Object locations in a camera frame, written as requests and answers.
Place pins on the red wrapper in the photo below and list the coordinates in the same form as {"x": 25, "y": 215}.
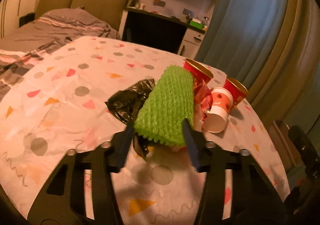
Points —
{"x": 203, "y": 101}

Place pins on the red gold cup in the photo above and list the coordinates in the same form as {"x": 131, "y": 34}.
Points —
{"x": 199, "y": 71}
{"x": 236, "y": 89}

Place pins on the bed with grey bedding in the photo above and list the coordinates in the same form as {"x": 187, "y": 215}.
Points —
{"x": 28, "y": 45}

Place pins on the black plastic bag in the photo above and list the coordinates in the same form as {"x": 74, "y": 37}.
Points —
{"x": 125, "y": 106}

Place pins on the white wardrobe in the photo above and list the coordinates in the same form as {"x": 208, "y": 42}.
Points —
{"x": 10, "y": 10}

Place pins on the padded brown headboard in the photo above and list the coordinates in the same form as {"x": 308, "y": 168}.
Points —
{"x": 109, "y": 11}

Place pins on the green foam net sleeve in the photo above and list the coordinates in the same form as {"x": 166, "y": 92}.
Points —
{"x": 168, "y": 105}

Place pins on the blue and beige curtains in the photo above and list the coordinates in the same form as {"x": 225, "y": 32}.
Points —
{"x": 271, "y": 47}

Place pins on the green box on desk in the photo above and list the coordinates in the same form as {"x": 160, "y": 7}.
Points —
{"x": 196, "y": 23}

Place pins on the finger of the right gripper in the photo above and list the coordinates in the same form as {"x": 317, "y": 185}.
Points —
{"x": 306, "y": 150}

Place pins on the dark desk with white drawers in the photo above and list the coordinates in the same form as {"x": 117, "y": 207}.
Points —
{"x": 157, "y": 31}

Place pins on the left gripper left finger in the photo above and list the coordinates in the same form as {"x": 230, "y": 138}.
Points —
{"x": 62, "y": 197}

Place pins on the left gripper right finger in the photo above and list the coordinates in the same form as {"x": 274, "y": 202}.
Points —
{"x": 236, "y": 189}

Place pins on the brown plastic trash bin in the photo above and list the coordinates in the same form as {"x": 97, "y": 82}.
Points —
{"x": 288, "y": 153}

